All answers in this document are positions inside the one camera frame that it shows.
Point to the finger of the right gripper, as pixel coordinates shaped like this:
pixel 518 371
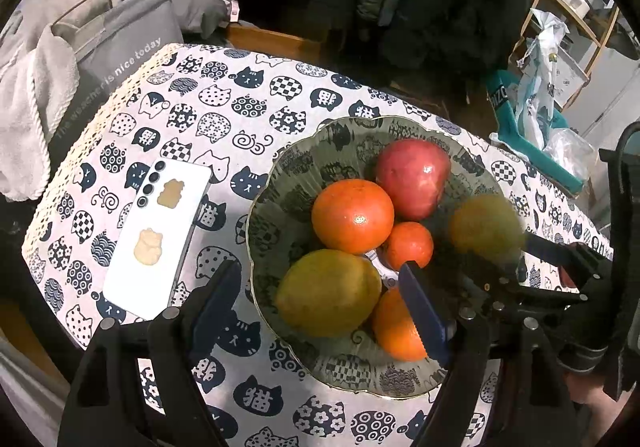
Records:
pixel 466 276
pixel 570 256

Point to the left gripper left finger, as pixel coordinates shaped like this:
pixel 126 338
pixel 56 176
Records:
pixel 134 385

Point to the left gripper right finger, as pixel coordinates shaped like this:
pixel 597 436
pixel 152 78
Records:
pixel 531 405

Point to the yellow green pear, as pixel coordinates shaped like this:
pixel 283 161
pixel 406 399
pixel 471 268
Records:
pixel 488 226

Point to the medium orange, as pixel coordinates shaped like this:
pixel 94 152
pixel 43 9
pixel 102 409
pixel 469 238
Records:
pixel 394 330

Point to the small mandarin orange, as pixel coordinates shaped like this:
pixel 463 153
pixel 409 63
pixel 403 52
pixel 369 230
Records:
pixel 408 241

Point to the red apple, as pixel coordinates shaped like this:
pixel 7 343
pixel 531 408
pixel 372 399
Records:
pixel 413 173

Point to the large orange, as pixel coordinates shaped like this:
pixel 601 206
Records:
pixel 353 216

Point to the right hand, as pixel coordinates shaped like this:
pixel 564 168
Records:
pixel 588 390

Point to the clear plastic bag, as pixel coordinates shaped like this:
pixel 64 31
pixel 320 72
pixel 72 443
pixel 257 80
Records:
pixel 571 152

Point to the teal plastic tray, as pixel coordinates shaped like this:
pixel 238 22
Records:
pixel 498 86

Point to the yellow lemon in bowl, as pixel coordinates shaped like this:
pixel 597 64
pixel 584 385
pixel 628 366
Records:
pixel 328 293

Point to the white printed plastic bag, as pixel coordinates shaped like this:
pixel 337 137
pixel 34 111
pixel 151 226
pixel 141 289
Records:
pixel 536 91

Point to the wooden shelf rack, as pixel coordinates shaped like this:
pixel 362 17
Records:
pixel 591 24

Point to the grey white clothes pile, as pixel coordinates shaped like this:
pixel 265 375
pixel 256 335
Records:
pixel 39 79

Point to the grey tote bag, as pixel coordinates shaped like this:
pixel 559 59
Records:
pixel 110 40

